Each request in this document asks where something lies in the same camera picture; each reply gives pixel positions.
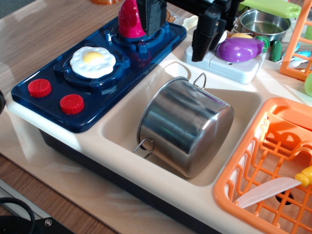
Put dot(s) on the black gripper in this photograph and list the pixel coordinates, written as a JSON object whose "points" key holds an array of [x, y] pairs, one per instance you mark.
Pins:
{"points": [[214, 16]]}

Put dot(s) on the stainless steel pot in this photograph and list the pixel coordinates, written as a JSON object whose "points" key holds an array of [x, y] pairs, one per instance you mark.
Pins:
{"points": [[184, 126]]}

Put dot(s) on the small steel pot background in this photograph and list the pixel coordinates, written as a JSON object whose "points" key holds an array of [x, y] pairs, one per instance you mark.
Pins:
{"points": [[257, 23]]}

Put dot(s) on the cream toy sink unit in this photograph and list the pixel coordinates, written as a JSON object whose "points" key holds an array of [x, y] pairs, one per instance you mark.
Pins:
{"points": [[112, 140]]}

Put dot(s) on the red toy pepper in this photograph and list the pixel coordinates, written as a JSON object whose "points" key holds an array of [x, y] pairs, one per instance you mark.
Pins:
{"points": [[129, 22]]}

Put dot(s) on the purple toy eggplant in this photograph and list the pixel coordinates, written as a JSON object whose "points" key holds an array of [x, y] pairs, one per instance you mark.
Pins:
{"points": [[239, 49]]}

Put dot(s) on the white toy faucet base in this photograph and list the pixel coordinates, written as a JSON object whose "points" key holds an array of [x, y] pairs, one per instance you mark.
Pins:
{"points": [[242, 72]]}

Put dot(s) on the orange transparent lid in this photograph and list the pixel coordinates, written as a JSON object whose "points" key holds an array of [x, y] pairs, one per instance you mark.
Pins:
{"points": [[104, 2]]}

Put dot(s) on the green toy cucumber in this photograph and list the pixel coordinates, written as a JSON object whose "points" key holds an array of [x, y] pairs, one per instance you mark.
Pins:
{"points": [[276, 50]]}

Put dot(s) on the toy fried egg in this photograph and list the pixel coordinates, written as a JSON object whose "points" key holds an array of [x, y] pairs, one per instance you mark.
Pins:
{"points": [[92, 62]]}

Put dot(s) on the green plastic cutting board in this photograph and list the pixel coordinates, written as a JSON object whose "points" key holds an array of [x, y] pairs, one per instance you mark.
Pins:
{"points": [[280, 8]]}

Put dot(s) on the orange plastic rack background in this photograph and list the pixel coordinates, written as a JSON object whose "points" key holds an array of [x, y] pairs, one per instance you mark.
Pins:
{"points": [[298, 36]]}

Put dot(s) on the blue toy stove top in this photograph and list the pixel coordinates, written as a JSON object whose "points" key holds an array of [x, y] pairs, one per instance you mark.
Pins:
{"points": [[134, 61]]}

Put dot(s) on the red stove knob right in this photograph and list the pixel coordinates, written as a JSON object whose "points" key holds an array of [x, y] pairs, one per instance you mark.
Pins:
{"points": [[72, 104]]}

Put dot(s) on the red stove knob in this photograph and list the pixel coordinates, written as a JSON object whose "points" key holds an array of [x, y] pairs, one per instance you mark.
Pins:
{"points": [[39, 88], [72, 104]]}

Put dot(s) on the orange dish rack basket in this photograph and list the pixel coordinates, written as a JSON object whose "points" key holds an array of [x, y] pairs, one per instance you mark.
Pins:
{"points": [[277, 144]]}

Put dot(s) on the red stove knob left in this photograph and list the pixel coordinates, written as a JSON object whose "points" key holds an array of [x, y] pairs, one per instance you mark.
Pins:
{"points": [[39, 88]]}

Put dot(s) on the white plastic toy knife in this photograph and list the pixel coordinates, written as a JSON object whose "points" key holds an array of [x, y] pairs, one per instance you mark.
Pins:
{"points": [[274, 187]]}

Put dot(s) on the black metal bracket bottom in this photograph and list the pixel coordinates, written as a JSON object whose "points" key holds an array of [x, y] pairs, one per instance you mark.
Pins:
{"points": [[18, 225]]}

